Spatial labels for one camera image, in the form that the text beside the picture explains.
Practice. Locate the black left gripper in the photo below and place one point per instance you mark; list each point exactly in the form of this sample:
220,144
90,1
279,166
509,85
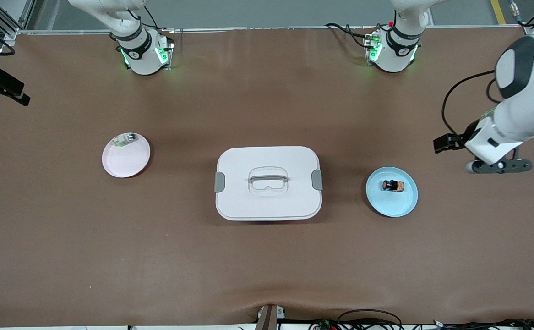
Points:
458,139

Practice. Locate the orange and black switch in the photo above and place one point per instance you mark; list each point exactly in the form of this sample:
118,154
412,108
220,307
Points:
393,186

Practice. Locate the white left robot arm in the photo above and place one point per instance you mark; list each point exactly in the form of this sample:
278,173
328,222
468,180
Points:
523,110

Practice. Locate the white lidded box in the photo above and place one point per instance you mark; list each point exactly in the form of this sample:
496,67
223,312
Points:
267,204

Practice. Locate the light blue round plate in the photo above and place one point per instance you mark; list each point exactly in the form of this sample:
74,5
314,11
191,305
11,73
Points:
391,204

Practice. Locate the pink round plate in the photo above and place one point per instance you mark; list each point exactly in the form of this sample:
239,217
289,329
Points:
125,165

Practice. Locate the brown table cover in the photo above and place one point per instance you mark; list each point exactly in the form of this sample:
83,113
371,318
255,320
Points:
267,266

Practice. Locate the aluminium frame profile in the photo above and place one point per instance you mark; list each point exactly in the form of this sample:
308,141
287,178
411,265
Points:
11,33
530,30

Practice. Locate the green and silver switch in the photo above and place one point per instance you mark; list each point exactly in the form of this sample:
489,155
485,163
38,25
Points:
127,138

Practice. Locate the silver table edge rail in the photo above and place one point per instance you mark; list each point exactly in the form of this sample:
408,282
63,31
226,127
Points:
248,29

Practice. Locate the metal table edge bracket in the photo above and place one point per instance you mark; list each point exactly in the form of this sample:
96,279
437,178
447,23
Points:
269,318

